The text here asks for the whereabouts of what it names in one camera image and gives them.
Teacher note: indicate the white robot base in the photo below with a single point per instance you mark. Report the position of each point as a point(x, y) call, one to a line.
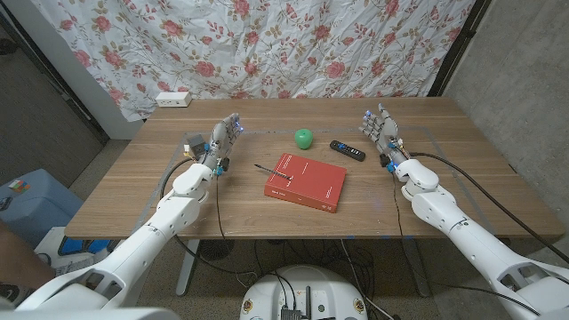
point(329, 289)

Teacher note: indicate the person's bare leg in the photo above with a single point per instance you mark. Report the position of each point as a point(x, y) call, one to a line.
point(18, 258)

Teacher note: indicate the grey table leg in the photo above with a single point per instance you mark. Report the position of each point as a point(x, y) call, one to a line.
point(420, 275)

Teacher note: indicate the black backdrop stand pole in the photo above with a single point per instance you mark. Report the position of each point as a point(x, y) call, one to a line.
point(463, 40)

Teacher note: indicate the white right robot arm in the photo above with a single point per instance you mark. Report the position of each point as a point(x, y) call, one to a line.
point(471, 240)

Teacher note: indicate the floral backdrop sheet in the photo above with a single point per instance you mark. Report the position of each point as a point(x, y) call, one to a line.
point(266, 44)

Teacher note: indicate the grey sneaker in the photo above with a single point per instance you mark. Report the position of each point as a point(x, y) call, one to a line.
point(13, 293)

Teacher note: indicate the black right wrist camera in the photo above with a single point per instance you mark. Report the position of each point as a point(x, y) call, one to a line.
point(386, 162)

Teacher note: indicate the Rubik's cube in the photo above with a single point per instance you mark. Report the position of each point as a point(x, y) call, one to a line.
point(19, 186)

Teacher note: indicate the blue storage bin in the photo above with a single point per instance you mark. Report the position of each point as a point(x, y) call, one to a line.
point(35, 209)

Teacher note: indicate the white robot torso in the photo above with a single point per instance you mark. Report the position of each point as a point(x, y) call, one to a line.
point(89, 314)

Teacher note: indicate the black round floor fan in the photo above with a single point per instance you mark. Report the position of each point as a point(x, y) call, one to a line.
point(215, 250)

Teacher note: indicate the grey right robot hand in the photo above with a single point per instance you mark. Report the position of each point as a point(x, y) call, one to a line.
point(386, 131)

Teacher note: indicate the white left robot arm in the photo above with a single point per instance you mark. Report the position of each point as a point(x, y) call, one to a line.
point(146, 235)

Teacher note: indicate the blue floor item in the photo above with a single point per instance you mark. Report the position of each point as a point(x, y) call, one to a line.
point(89, 245)

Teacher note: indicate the small black device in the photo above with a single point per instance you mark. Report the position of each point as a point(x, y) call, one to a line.
point(4, 203)

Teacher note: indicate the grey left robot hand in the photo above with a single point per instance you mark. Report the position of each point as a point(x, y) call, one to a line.
point(222, 140)

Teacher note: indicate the red hardcover book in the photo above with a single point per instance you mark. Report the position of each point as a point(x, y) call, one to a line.
point(311, 182)

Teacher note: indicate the small grey box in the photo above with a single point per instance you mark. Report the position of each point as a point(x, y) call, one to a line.
point(195, 144)

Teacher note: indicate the white power strip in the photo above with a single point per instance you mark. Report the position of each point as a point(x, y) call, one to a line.
point(173, 99)

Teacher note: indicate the black TV remote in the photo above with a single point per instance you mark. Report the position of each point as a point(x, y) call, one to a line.
point(347, 150)

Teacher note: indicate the white table leg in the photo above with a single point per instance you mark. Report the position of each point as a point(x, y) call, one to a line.
point(184, 275)

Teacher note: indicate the black mechanical pencil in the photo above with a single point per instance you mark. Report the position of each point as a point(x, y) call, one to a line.
point(271, 171)

